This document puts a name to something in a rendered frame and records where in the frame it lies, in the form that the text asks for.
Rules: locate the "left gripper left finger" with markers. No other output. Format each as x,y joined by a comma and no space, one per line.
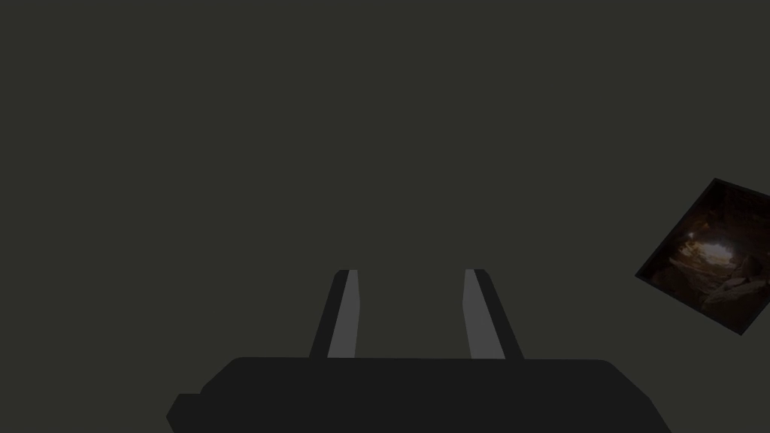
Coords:
338,325

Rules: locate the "dark framed wall picture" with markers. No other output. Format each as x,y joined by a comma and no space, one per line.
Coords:
713,258

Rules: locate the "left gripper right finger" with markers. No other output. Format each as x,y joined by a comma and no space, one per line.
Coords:
486,325

